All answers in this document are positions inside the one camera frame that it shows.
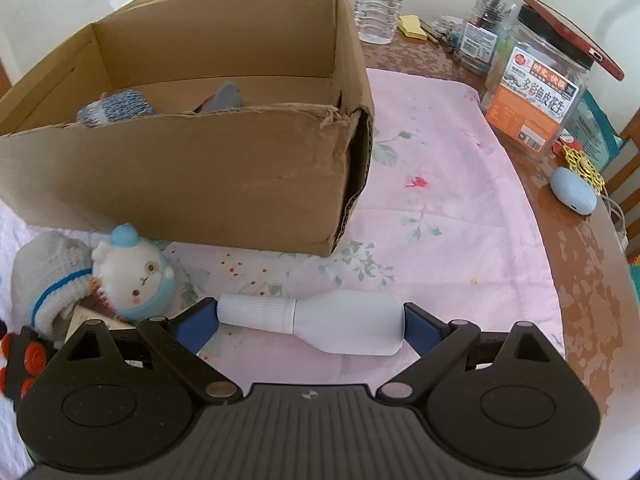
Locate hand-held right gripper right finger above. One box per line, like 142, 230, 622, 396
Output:
376, 302, 551, 404

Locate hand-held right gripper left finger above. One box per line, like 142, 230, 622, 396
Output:
64, 297, 242, 401

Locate white plastic bottle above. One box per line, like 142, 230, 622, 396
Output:
216, 290, 405, 357

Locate brown cardboard box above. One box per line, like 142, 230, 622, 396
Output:
0, 0, 375, 257

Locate white blue toy figure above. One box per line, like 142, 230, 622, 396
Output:
91, 223, 176, 324

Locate paper tag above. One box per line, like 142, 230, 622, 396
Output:
65, 300, 137, 332

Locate pink floral blanket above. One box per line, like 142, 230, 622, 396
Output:
0, 67, 567, 480

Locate light blue oval case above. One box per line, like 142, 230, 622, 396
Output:
550, 166, 599, 216

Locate grey toy red dots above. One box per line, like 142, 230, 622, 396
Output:
192, 81, 246, 114

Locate blue knitted sock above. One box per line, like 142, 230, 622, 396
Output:
76, 88, 157, 126

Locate clear jar orange label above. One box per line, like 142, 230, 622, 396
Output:
480, 5, 597, 154

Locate wooden chair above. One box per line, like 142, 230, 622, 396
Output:
600, 105, 640, 222

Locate clear pen jar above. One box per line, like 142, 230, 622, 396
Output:
454, 0, 519, 77

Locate yellow sticky notes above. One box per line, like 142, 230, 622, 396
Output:
397, 15, 430, 42

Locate clear water bottle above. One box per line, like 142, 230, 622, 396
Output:
354, 0, 411, 45

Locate red phone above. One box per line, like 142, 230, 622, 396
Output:
517, 0, 626, 81

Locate white cable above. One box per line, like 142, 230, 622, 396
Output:
597, 192, 630, 251

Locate yellow plastic chain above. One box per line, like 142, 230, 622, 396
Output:
562, 142, 606, 194

